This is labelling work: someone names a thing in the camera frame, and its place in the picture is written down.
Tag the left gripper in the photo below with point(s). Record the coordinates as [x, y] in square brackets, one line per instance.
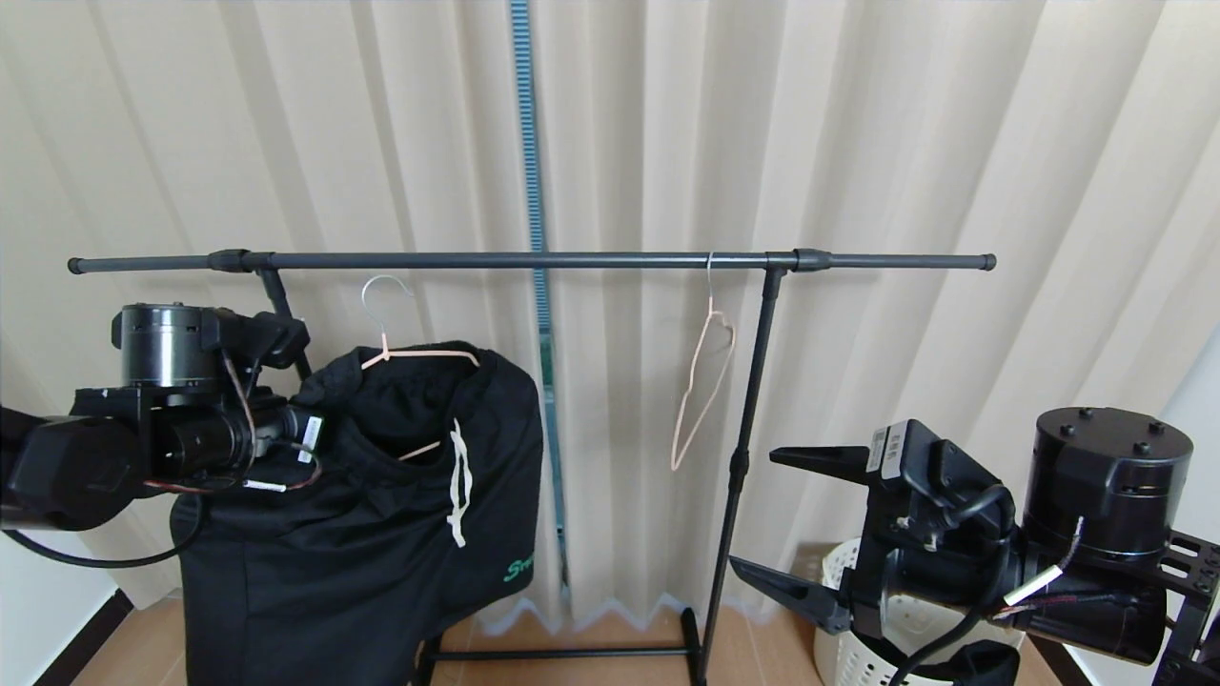
[257, 440]

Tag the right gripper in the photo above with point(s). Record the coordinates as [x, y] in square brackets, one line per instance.
[886, 534]

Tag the pink clothes hanger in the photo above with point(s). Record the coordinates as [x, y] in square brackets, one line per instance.
[384, 354]
[711, 305]

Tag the black shorts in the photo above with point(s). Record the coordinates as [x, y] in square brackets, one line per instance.
[362, 572]

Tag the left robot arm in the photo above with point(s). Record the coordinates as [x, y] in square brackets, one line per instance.
[76, 467]

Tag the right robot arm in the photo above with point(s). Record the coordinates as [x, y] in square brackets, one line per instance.
[1106, 486]

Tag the white laundry basket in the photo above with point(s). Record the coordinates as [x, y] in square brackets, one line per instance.
[831, 672]

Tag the black clothes rack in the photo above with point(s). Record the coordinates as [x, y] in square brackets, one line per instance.
[572, 259]

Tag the black garment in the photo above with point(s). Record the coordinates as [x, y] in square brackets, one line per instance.
[982, 667]

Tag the beige curtain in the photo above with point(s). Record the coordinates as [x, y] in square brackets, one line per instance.
[286, 143]

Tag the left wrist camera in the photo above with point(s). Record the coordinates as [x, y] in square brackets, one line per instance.
[267, 338]

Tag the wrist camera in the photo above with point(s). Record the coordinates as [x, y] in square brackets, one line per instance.
[963, 486]
[267, 338]

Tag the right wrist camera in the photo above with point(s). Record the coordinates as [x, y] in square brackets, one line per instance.
[963, 486]

